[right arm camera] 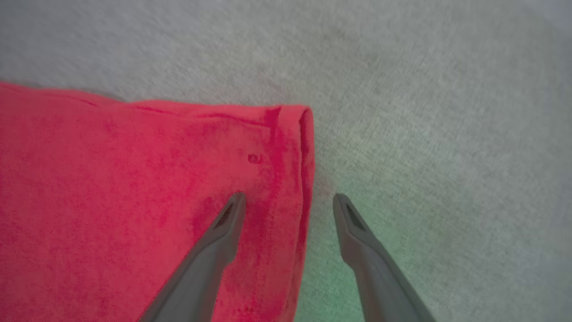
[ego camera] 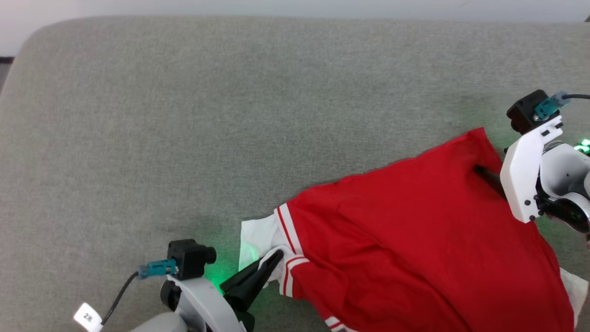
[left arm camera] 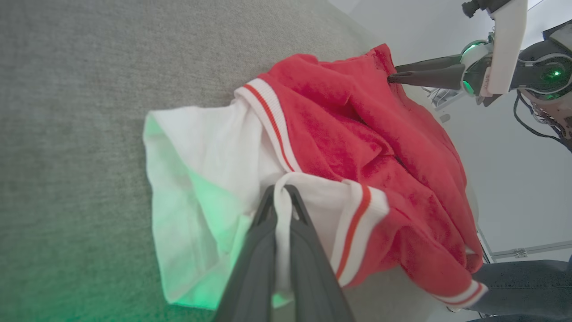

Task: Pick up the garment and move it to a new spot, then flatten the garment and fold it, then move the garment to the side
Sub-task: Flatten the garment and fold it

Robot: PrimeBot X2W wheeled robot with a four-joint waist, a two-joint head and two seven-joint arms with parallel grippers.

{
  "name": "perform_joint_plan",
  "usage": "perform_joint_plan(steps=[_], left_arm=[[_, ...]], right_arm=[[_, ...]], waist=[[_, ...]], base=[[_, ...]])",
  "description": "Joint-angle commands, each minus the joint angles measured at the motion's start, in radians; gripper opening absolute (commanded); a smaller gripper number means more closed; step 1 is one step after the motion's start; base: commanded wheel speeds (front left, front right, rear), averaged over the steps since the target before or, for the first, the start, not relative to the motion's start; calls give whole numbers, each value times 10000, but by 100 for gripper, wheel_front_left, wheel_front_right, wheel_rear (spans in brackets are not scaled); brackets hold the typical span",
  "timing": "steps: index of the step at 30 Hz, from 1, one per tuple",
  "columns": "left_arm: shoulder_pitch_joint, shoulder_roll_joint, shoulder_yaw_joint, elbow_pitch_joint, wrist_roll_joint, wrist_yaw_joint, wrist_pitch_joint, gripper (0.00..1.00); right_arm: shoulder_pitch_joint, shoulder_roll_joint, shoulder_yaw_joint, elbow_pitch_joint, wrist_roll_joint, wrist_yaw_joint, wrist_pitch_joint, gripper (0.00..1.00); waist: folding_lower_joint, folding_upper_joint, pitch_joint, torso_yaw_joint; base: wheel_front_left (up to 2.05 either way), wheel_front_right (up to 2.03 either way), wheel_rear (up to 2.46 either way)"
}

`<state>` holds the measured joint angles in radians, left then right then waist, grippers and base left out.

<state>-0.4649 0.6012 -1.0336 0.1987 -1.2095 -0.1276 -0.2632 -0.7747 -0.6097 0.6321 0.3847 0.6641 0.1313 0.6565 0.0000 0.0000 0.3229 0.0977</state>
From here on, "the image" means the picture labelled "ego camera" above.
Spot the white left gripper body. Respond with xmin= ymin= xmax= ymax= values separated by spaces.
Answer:
xmin=160 ymin=274 xmax=255 ymax=332

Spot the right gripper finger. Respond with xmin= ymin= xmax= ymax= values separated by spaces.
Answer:
xmin=475 ymin=165 xmax=507 ymax=199

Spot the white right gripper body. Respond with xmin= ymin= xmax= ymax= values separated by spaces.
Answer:
xmin=500 ymin=115 xmax=564 ymax=223

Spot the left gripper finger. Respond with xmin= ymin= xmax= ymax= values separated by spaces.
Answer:
xmin=219 ymin=258 xmax=264 ymax=296
xmin=230 ymin=249 xmax=285 ymax=313

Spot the red basketball jersey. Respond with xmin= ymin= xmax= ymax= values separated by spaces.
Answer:
xmin=239 ymin=127 xmax=588 ymax=332

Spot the teal left cable connector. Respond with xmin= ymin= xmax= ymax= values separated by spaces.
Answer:
xmin=137 ymin=259 xmax=178 ymax=279

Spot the teal cable connector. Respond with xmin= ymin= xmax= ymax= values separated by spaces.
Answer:
xmin=535 ymin=91 xmax=570 ymax=118
xmin=137 ymin=259 xmax=178 ymax=279

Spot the teal right cable connector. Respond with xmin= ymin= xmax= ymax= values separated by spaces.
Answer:
xmin=535 ymin=91 xmax=570 ymax=118

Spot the black left camera cable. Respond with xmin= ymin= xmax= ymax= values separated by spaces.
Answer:
xmin=102 ymin=272 xmax=141 ymax=326

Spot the white cable label tag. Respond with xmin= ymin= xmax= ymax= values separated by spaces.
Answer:
xmin=74 ymin=302 xmax=104 ymax=332

